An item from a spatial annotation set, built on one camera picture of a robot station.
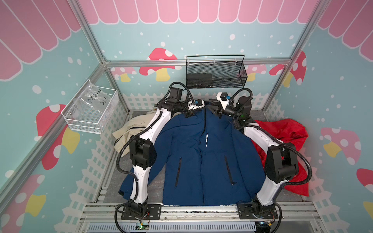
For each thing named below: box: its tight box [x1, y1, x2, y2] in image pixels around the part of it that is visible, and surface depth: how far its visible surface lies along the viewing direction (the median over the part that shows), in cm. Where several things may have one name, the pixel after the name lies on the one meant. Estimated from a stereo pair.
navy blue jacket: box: [118, 104, 267, 207], surface depth 89 cm
